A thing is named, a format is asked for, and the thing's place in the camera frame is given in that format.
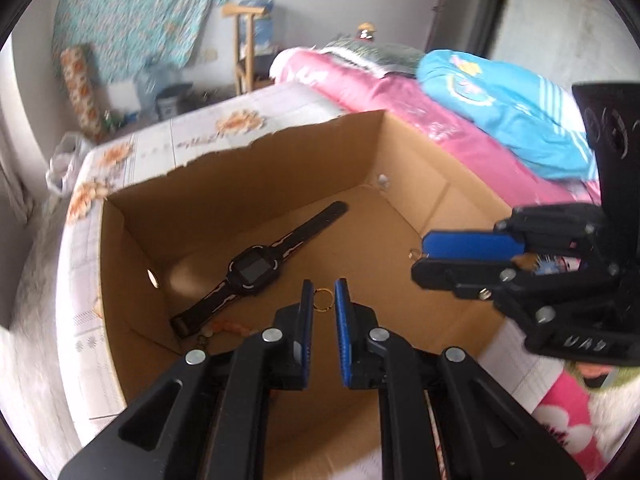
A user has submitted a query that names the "colourful glass bead necklace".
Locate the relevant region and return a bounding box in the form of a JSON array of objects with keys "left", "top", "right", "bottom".
[{"left": 200, "top": 322, "right": 259, "bottom": 344}]

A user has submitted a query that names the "clear plastic water jug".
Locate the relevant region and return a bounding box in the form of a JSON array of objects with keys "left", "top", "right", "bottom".
[{"left": 135, "top": 65, "right": 171, "bottom": 117}]

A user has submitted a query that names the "grey room door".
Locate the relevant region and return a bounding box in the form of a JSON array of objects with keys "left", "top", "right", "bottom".
[{"left": 430, "top": 0, "right": 517, "bottom": 62}]

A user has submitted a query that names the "wooden chair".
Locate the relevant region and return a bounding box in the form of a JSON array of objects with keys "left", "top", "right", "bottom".
[{"left": 221, "top": 2, "right": 274, "bottom": 97}]

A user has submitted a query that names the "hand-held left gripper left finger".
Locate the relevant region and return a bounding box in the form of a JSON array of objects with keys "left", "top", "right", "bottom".
[{"left": 59, "top": 280, "right": 315, "bottom": 480}]

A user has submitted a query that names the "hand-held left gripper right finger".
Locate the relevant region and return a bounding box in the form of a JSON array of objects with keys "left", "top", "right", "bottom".
[{"left": 334, "top": 278, "right": 586, "bottom": 480}]

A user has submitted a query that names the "brown cardboard box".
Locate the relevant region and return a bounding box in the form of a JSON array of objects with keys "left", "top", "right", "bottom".
[{"left": 97, "top": 110, "right": 517, "bottom": 480}]

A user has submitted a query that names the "grey rice cooker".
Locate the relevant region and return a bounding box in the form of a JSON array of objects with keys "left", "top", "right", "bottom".
[{"left": 156, "top": 82, "right": 194, "bottom": 122}]

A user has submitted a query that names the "orange patterned paper roll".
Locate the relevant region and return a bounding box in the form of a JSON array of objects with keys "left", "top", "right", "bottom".
[{"left": 61, "top": 45, "right": 107, "bottom": 142}]

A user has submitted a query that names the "grey-green knitted cloth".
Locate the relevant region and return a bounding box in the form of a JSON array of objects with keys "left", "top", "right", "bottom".
[{"left": 320, "top": 40, "right": 427, "bottom": 79}]

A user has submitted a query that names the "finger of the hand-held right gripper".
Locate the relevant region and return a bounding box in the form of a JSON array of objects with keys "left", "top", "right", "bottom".
[
  {"left": 411, "top": 257, "right": 626, "bottom": 342},
  {"left": 422, "top": 204, "right": 610, "bottom": 261}
]

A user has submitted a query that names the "black strap wristwatch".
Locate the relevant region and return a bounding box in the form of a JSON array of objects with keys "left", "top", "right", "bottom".
[{"left": 170, "top": 201, "right": 350, "bottom": 340}]

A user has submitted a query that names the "blue cartoon blanket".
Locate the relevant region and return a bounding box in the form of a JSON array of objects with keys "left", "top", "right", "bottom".
[{"left": 416, "top": 50, "right": 602, "bottom": 182}]

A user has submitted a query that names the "white plastic bag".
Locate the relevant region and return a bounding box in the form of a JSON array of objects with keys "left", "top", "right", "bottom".
[{"left": 46, "top": 132, "right": 96, "bottom": 197}]

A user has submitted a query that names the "teal floral hanging cloth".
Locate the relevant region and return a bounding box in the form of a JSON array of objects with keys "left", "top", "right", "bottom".
[{"left": 52, "top": 0, "right": 232, "bottom": 84}]

